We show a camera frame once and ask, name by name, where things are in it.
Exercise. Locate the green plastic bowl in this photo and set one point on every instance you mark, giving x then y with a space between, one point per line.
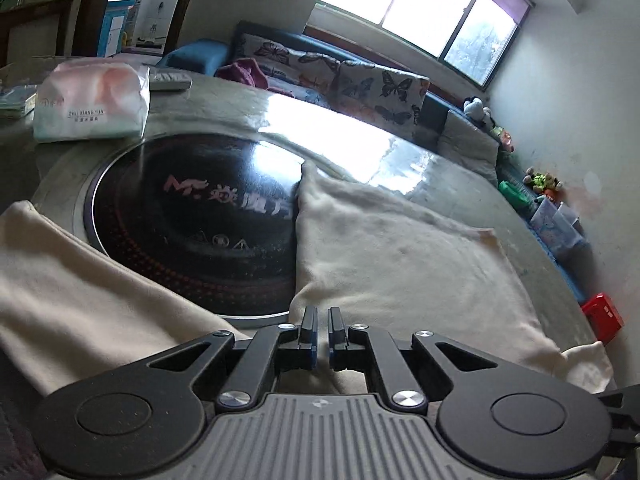
515 192

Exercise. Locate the panda plush toy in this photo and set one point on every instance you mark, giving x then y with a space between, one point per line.
475 110

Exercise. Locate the colourful plush toy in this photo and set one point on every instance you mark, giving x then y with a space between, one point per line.
502 137

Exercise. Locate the wooden door frame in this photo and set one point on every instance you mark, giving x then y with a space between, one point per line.
95 5

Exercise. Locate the wooden cabinet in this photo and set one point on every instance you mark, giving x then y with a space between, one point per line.
35 30

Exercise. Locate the blue bolster pillow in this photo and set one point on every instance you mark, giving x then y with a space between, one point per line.
197 57

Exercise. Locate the clear plastic storage box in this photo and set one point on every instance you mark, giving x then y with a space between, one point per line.
555 227

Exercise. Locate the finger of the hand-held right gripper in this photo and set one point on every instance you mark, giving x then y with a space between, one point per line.
625 410

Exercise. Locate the red plastic stool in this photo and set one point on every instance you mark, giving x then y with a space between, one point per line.
602 315

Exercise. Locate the green plush toy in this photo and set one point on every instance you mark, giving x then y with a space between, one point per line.
542 181

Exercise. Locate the long butterfly print pillow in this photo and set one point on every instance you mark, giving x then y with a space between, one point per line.
285 55

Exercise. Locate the cream fleece pants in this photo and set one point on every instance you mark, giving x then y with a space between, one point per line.
400 270

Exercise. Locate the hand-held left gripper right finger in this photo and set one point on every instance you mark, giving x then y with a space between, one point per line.
333 345

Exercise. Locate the grey remote control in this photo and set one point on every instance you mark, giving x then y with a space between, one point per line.
170 81

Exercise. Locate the pink cloth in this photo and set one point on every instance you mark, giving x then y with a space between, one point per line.
245 72

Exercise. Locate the black round induction cooker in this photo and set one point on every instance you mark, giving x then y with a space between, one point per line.
200 220

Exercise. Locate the blue sofa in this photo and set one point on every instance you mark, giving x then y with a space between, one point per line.
320 45

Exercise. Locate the square butterfly print pillow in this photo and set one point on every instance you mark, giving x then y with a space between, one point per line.
382 95

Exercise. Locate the window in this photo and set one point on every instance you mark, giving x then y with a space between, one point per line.
400 5

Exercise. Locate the small butterfly print pillow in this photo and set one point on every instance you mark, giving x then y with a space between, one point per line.
305 92

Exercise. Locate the white tissue pack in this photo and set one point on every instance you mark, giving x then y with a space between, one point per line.
90 102

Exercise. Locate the grey pillow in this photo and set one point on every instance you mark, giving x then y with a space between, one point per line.
470 147

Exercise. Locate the grey quilted table cover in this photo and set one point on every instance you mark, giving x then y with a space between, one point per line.
450 175

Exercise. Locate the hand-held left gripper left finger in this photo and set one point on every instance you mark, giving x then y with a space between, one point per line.
310 342

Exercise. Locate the blue and white box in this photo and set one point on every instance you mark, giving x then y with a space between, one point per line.
117 27

